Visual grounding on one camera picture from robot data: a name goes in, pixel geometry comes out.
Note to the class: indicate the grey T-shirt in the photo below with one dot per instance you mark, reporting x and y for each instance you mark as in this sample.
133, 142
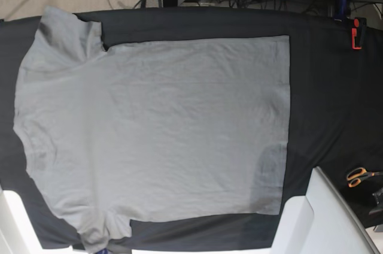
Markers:
153, 132

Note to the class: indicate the white plastic container right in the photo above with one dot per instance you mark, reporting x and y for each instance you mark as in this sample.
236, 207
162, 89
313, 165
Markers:
320, 221

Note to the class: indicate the white plastic container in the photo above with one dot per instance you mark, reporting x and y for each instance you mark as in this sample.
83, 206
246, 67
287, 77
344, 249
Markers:
320, 221
17, 233

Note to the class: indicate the red and black clamp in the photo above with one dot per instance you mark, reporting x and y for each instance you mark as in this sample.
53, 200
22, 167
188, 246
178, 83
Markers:
358, 32

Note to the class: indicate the white plastic container left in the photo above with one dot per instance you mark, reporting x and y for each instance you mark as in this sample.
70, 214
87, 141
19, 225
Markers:
17, 233

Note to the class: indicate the orange handled scissors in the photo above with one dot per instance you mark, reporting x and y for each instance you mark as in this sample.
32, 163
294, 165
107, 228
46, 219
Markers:
360, 174

